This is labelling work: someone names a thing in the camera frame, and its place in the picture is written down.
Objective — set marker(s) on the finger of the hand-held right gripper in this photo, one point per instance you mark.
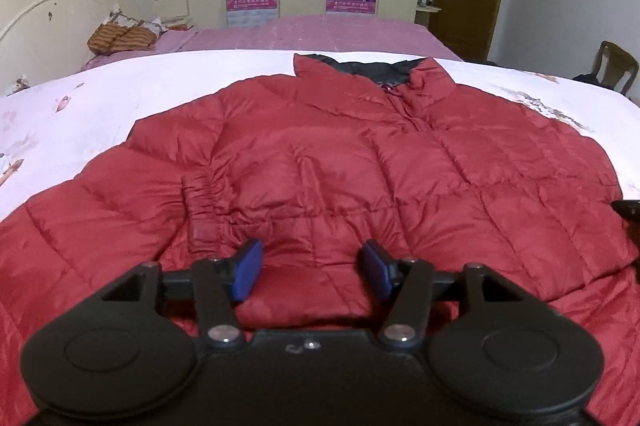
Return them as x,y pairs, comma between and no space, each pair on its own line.
627,208

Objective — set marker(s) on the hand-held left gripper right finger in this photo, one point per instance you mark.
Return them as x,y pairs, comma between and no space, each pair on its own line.
376,271

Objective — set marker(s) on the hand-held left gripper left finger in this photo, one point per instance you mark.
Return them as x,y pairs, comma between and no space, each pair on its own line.
247,271

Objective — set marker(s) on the red puffer jacket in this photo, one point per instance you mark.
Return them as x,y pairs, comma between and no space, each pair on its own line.
350,165

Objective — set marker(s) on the dark wooden chair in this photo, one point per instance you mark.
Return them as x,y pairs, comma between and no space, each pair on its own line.
617,65

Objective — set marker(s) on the white floral bed sheet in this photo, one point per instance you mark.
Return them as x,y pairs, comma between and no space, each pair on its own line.
150,80

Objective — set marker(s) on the pink bedspread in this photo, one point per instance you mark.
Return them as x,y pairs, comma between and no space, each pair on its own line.
320,33

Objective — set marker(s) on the stack of books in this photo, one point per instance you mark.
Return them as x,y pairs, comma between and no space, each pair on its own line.
177,24

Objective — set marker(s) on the striped orange cloth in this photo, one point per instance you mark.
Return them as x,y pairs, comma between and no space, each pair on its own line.
122,38

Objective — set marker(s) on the cream wooden headboard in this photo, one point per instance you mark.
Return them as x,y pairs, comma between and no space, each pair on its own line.
45,10

